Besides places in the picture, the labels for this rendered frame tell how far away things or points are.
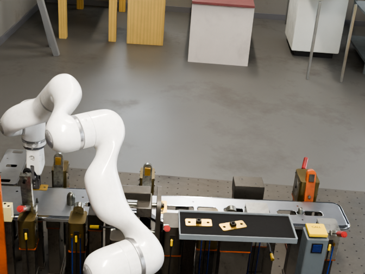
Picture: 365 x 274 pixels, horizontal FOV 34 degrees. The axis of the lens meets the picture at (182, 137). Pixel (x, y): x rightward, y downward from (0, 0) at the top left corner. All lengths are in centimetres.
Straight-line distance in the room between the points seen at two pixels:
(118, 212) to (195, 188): 135
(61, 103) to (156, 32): 563
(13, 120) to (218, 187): 132
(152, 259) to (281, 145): 352
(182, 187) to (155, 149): 188
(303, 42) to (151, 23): 183
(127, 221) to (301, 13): 578
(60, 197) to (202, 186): 92
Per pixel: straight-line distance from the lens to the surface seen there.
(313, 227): 200
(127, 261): 167
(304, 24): 730
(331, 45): 743
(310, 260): 202
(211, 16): 671
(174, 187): 300
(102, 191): 168
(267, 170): 471
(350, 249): 276
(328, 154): 512
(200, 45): 681
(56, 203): 231
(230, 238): 188
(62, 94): 175
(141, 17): 728
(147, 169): 235
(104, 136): 171
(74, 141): 168
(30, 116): 201
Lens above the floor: 225
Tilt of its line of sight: 26 degrees down
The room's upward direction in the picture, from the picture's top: 4 degrees clockwise
